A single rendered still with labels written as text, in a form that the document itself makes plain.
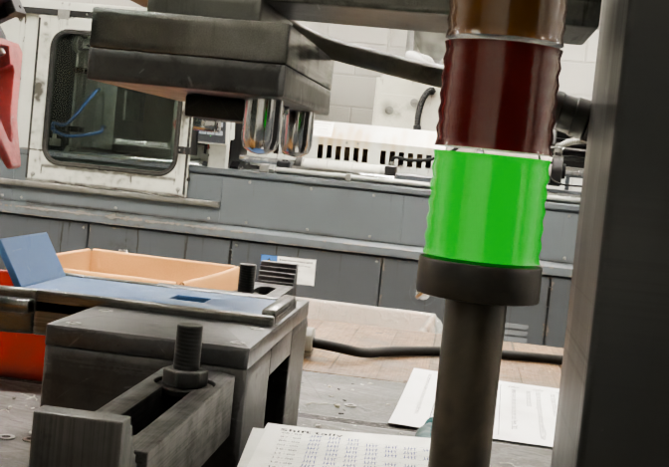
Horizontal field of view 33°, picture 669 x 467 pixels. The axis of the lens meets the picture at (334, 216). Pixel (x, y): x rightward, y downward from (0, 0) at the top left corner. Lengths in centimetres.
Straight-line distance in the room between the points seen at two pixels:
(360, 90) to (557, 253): 242
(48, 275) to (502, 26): 40
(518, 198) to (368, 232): 477
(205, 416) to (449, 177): 17
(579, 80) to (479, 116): 672
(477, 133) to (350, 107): 674
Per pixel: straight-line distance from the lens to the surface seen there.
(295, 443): 51
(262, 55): 55
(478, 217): 35
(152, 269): 348
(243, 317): 61
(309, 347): 99
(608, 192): 56
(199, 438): 47
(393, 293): 512
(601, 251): 56
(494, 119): 35
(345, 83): 710
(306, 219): 517
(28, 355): 83
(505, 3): 35
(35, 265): 68
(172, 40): 56
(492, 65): 35
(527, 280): 36
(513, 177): 35
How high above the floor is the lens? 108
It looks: 3 degrees down
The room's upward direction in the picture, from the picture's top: 6 degrees clockwise
